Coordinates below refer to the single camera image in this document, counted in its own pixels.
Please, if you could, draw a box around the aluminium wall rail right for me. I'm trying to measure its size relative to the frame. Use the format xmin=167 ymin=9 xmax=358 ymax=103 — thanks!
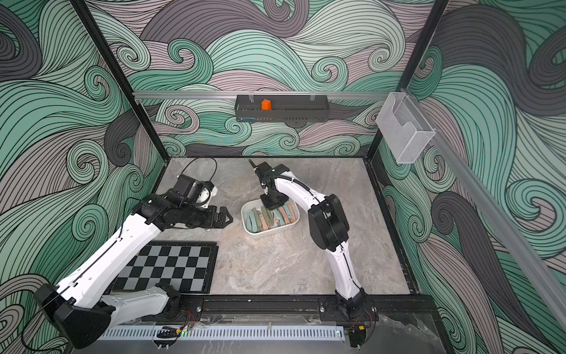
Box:
xmin=400 ymin=88 xmax=565 ymax=328

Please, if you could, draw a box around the clear acrylic wall holder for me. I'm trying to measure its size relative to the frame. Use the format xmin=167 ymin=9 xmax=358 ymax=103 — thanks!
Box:
xmin=376 ymin=92 xmax=436 ymax=165

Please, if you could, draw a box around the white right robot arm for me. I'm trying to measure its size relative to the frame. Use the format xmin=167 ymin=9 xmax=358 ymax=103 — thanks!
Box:
xmin=251 ymin=162 xmax=366 ymax=319

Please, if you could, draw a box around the white storage box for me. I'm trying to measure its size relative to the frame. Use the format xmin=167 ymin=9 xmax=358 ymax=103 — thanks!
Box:
xmin=240 ymin=199 xmax=300 ymax=237

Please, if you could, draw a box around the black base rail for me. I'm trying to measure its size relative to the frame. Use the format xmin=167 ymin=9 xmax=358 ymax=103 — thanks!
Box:
xmin=181 ymin=294 xmax=440 ymax=323

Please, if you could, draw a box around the black white checkerboard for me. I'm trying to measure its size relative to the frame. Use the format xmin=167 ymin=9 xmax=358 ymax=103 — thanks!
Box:
xmin=106 ymin=240 xmax=219 ymax=294

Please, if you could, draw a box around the orange block on shelf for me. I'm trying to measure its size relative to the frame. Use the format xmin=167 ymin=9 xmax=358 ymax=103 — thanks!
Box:
xmin=261 ymin=99 xmax=272 ymax=111

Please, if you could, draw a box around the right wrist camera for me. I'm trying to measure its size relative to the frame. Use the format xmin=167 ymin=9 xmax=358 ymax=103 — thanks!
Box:
xmin=254 ymin=162 xmax=274 ymax=184

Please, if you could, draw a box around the black wall shelf tray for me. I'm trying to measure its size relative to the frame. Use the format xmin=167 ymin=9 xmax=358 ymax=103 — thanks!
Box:
xmin=234 ymin=95 xmax=330 ymax=125

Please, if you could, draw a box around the aluminium wall rail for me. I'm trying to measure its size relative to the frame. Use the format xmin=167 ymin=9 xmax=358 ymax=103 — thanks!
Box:
xmin=132 ymin=90 xmax=390 ymax=101
xmin=400 ymin=88 xmax=565 ymax=328

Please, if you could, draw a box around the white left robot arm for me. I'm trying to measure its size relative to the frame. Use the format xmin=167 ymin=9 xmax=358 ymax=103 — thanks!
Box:
xmin=34 ymin=190 xmax=233 ymax=349

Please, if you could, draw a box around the white slotted cable duct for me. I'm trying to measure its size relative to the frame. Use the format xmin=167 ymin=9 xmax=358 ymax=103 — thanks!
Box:
xmin=99 ymin=324 xmax=346 ymax=342

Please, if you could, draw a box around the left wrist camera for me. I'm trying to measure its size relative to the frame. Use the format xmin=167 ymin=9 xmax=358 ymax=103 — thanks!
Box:
xmin=173 ymin=174 xmax=218 ymax=209

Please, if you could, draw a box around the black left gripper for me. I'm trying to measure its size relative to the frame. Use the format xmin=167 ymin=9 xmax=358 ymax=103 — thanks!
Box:
xmin=180 ymin=204 xmax=234 ymax=228

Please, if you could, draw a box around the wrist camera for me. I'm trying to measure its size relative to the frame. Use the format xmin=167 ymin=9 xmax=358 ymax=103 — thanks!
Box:
xmin=173 ymin=174 xmax=218 ymax=209
xmin=254 ymin=162 xmax=274 ymax=184

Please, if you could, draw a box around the aluminium wall rail back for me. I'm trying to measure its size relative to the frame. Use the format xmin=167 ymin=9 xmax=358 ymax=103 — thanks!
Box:
xmin=132 ymin=90 xmax=390 ymax=101

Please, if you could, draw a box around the black right corner post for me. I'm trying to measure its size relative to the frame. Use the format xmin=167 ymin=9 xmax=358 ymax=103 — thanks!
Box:
xmin=365 ymin=0 xmax=450 ymax=160

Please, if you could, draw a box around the black corner frame post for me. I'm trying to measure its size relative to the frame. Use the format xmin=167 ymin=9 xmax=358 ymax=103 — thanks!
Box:
xmin=69 ymin=0 xmax=171 ymax=165

